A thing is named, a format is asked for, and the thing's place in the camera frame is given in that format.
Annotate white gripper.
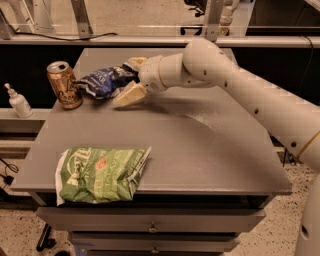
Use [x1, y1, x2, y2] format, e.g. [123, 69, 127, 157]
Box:
[113, 55, 166, 107]

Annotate blue chip bag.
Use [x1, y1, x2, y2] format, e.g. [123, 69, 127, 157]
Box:
[76, 64, 139, 99]

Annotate orange soda can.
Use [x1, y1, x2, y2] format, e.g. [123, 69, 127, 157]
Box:
[47, 61, 83, 110]

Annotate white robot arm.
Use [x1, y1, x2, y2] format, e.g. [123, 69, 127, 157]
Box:
[113, 38, 320, 256]

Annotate green chip bag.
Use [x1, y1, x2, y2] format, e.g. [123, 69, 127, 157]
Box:
[55, 146, 151, 206]

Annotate white pump bottle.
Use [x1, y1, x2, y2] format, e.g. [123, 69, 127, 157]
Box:
[4, 83, 33, 118]

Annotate grey drawer cabinet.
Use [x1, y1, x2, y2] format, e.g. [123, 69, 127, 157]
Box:
[11, 47, 293, 256]

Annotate upper drawer knob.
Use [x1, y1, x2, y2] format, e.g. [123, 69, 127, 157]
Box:
[148, 222, 158, 233]

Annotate drawer knob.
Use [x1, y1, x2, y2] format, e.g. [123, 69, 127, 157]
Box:
[148, 222, 158, 233]
[151, 246, 160, 254]

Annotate lower drawer knob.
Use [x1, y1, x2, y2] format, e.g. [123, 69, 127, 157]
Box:
[151, 246, 160, 254]

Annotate metal frame post left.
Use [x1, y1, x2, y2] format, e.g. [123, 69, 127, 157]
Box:
[71, 0, 93, 40]

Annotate metal frame post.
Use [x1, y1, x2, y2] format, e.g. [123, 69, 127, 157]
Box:
[204, 0, 224, 42]
[71, 0, 93, 40]

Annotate metal frame post right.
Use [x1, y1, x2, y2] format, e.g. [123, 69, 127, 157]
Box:
[204, 0, 224, 42]

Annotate black cable on ledge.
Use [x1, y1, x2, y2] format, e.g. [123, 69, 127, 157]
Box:
[6, 23, 119, 42]

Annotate black cable plug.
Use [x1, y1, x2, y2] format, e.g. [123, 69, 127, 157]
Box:
[0, 158, 19, 185]

